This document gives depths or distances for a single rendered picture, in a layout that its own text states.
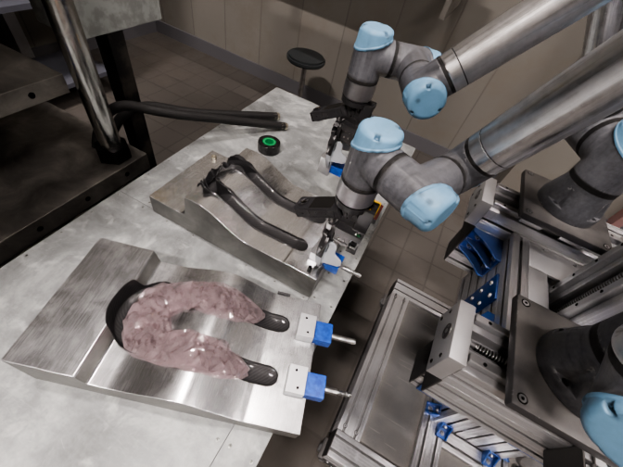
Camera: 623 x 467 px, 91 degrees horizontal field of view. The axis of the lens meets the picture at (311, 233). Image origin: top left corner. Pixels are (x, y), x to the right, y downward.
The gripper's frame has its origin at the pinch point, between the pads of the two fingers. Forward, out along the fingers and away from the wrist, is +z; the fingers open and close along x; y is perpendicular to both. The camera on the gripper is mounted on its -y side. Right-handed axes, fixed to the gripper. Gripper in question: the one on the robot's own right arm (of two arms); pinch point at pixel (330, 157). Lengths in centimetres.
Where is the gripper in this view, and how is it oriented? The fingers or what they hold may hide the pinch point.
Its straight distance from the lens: 94.5
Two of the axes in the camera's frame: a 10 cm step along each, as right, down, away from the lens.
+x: 4.5, -6.4, 6.3
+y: 8.8, 4.5, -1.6
